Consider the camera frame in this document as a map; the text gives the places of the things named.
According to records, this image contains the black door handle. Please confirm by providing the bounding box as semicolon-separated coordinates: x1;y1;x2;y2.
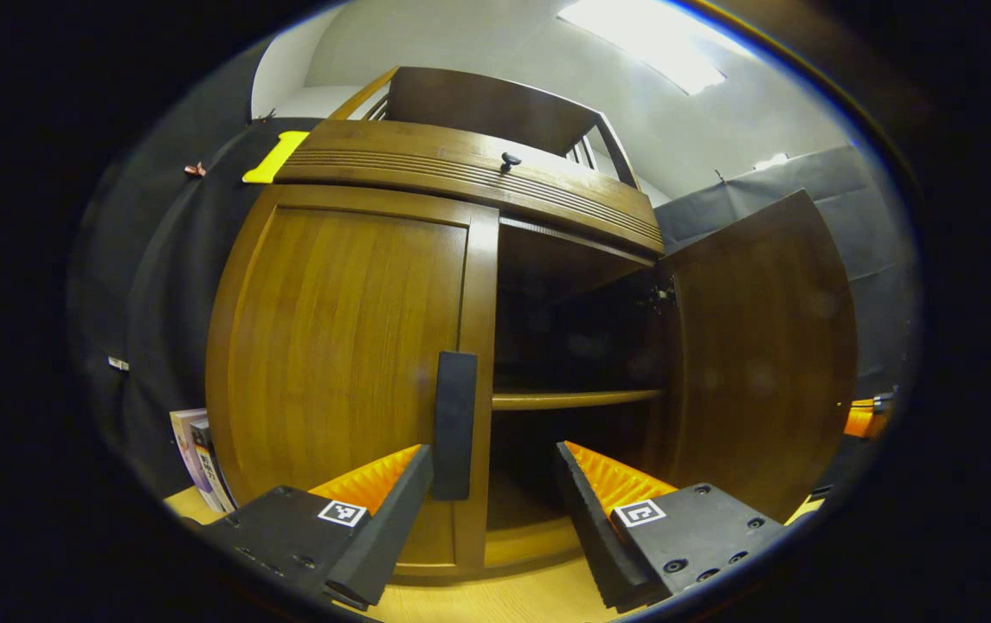
433;350;479;503

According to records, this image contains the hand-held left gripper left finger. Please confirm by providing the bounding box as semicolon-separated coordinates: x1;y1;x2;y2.
188;444;435;613

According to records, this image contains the ceiling light panel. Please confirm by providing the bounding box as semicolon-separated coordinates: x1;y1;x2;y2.
557;0;756;96

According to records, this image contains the black backdrop cloth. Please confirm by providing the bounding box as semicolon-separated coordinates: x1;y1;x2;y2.
119;117;323;520

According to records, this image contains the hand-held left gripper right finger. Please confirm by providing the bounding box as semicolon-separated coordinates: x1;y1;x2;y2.
554;440;795;613

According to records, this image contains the pale purple book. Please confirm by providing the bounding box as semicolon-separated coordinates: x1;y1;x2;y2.
169;408;219;513

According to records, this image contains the wooden cabinet door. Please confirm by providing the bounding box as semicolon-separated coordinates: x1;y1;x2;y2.
655;189;859;524
205;183;500;579

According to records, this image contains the dark book with yellow spine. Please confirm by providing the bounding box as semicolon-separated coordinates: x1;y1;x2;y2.
190;420;236;513

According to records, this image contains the wooden double-door shoe cabinet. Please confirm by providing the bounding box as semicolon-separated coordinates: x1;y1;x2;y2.
274;67;678;572

